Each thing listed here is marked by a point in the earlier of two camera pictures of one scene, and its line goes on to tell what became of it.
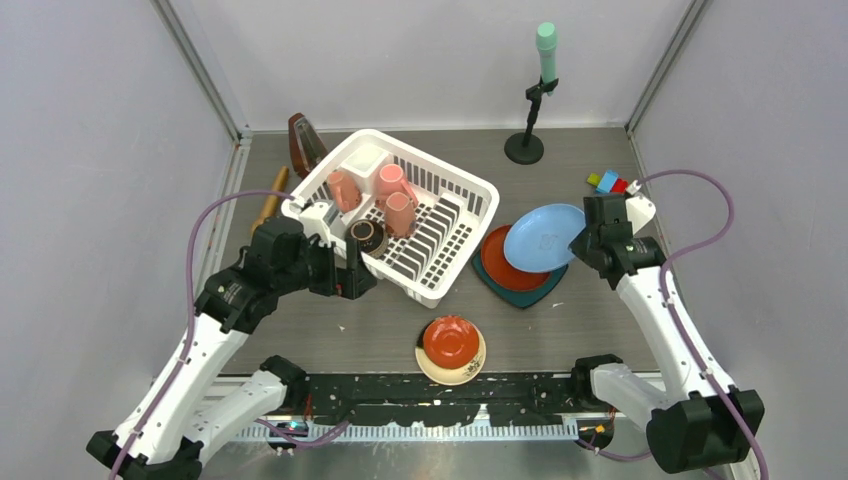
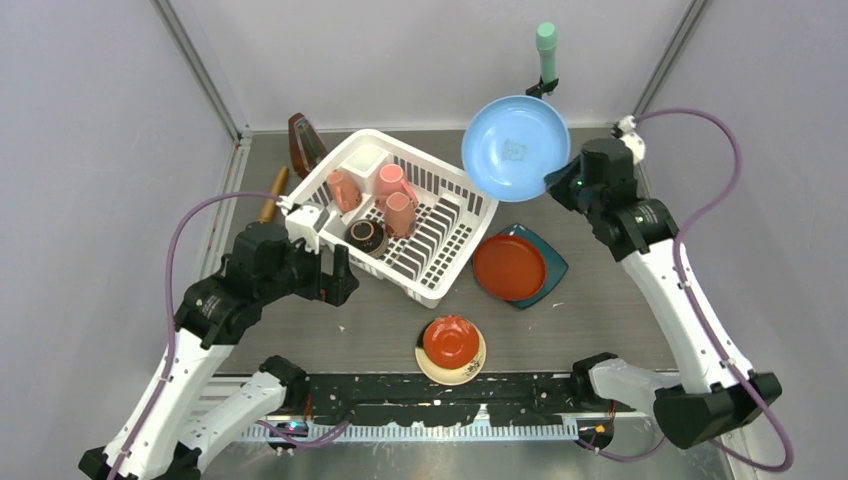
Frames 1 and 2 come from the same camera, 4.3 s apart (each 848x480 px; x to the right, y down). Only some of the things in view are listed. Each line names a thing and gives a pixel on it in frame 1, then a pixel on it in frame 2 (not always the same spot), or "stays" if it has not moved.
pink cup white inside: [391, 180] stays
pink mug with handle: [347, 193] stays
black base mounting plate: [499, 398] stays
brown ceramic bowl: [372, 236] stays
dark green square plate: [519, 298] to [555, 266]
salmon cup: [399, 215] stays
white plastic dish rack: [412, 214] stays
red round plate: [500, 270] stays
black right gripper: [578, 247] to [557, 184]
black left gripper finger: [359, 279] to [337, 287]
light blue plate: [538, 240] to [510, 146]
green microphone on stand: [526, 147] stays
